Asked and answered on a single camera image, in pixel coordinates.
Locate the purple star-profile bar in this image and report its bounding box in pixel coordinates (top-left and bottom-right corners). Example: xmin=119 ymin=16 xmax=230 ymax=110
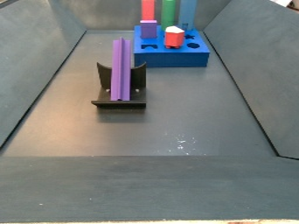
xmin=111 ymin=38 xmax=131 ymax=101

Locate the black curved fixture stand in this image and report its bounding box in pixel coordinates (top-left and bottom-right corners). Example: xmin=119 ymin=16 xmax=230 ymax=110
xmin=91 ymin=64 xmax=145 ymax=109

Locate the blue foam shape-sorter base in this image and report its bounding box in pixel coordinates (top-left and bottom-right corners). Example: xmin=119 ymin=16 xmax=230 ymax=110
xmin=133 ymin=25 xmax=211 ymax=67

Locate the red hexagonal block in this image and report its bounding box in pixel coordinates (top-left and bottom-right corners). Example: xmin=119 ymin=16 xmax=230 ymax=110
xmin=164 ymin=26 xmax=184 ymax=48

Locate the purple rectangular block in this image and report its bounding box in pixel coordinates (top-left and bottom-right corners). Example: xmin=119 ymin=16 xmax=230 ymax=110
xmin=140 ymin=20 xmax=156 ymax=39

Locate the red tall rectangular block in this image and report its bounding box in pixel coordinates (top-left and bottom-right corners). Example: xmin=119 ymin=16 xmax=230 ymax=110
xmin=141 ymin=0 xmax=155 ymax=20

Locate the green tall cylinder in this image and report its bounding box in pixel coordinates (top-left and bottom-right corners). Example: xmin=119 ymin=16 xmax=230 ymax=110
xmin=161 ymin=0 xmax=176 ymax=30

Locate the blue tall block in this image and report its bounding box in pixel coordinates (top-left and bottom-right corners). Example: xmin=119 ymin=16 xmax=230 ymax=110
xmin=179 ymin=0 xmax=197 ymax=31

